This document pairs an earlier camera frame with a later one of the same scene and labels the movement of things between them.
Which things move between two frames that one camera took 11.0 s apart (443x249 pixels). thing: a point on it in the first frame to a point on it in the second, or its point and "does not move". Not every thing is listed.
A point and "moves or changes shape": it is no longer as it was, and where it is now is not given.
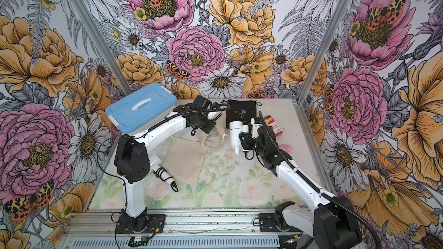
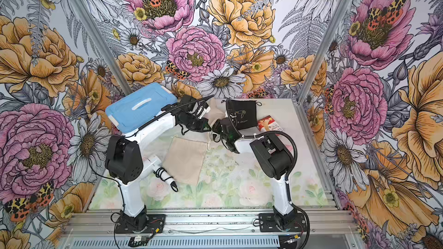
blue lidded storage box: (140, 109) does not move
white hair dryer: (161, 172) does not move
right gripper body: (250, 144) to (218, 129)
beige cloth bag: (184, 160) does not move
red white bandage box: (270, 121) does not move
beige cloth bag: (214, 138) moves or changes shape
